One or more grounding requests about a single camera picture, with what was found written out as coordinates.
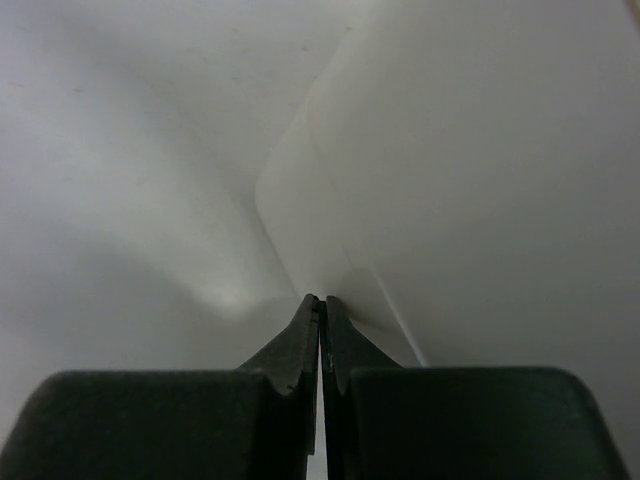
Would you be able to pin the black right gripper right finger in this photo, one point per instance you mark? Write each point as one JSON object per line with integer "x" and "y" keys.
{"x": 387, "y": 421}

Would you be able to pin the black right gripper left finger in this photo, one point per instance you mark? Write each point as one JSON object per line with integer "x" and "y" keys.
{"x": 253, "y": 422}

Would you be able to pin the white three-drawer storage box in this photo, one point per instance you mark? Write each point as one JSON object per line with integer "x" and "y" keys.
{"x": 475, "y": 165}

